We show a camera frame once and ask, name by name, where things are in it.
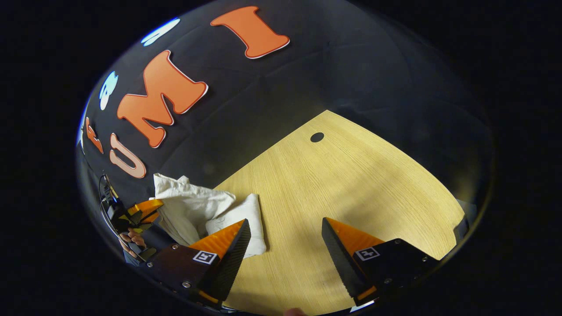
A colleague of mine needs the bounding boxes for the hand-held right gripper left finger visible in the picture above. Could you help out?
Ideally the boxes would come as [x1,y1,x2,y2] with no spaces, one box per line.
[147,219,252,308]

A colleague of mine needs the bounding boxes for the white jeans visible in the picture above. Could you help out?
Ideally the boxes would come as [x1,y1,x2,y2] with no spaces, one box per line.
[153,172,267,259]

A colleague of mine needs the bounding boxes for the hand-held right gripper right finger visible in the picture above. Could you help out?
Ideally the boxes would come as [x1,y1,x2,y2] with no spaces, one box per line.
[321,217,440,307]

